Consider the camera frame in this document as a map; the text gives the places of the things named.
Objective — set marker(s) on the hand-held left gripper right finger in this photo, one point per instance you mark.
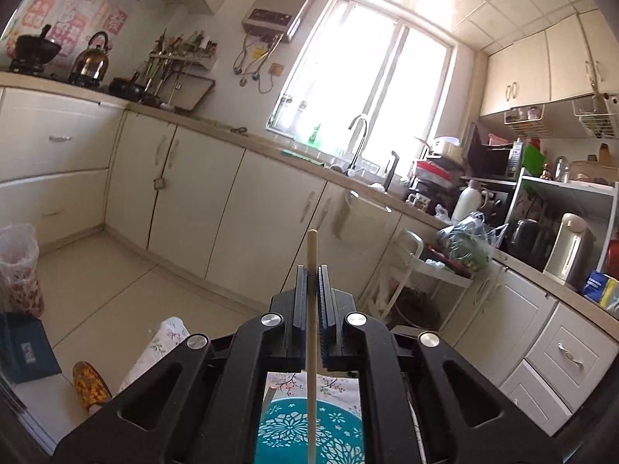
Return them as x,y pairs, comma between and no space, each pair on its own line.
329,314

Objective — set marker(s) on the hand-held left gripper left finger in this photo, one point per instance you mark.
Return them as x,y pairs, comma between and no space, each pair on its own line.
302,309

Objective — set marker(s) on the wooden chopstick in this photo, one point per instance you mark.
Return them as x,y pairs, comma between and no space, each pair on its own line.
312,251

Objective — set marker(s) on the teal perforated plastic basket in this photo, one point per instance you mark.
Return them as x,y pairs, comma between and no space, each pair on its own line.
285,435

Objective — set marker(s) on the dark pan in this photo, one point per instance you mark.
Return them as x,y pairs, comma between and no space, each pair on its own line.
418,309

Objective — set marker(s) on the white tiered rack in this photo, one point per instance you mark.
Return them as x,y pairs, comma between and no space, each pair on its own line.
411,246

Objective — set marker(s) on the plastic bag of greens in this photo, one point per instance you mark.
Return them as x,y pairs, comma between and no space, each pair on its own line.
466,246

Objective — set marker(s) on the black tap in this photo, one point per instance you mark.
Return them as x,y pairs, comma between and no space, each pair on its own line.
390,169

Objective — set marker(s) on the cream base cabinets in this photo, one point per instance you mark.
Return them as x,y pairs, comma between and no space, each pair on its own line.
193,193

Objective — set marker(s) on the green bottle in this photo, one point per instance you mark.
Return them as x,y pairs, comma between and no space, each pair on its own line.
316,136

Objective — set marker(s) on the white thermos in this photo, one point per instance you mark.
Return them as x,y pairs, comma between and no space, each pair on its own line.
465,203

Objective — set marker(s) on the stacked pots and bowls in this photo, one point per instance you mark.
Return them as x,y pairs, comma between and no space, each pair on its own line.
435,174

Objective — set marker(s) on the curved steel faucet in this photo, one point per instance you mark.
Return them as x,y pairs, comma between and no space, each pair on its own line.
360,123

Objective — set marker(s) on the black toaster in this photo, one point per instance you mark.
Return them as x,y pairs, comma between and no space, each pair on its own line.
529,244

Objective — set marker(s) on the black microwave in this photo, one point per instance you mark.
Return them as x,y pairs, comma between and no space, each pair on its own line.
488,159

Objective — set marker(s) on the orange patterned slipper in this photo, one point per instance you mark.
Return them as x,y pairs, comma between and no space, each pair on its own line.
92,386

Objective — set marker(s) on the white framed window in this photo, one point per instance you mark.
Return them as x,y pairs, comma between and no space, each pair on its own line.
338,82

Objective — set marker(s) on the dark rectangular tray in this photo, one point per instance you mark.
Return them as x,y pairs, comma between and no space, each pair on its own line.
194,94

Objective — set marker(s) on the beige electric thermo pot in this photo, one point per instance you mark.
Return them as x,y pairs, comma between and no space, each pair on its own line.
570,251

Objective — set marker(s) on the green cutting board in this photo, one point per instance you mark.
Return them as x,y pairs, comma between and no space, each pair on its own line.
533,159

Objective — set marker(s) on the white countertop shelf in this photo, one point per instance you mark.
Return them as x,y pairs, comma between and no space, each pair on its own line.
566,188

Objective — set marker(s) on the blue carton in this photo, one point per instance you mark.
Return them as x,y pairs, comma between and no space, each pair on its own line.
597,290

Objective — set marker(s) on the glass jar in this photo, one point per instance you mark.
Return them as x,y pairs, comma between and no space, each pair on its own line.
562,170

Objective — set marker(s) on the black pot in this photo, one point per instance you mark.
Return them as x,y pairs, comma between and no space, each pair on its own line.
125,90

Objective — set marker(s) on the floral trash bin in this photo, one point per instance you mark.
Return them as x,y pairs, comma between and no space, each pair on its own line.
22,280

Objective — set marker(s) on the silver water heater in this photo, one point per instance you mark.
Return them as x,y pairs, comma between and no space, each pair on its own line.
276,7

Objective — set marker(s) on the cream upper cabinets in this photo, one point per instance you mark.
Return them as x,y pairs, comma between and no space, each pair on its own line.
522,72

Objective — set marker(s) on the black gas stove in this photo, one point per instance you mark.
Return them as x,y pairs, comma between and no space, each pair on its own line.
83,82

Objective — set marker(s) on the steel kettle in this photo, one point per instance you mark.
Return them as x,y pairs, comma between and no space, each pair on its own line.
90,62

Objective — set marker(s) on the black wok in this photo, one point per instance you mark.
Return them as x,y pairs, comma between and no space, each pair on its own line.
34,48

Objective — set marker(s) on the wall utensil rack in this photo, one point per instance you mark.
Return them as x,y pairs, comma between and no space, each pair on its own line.
186,51

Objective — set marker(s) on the pink printed wall poster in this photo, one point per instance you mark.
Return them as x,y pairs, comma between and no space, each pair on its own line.
67,14

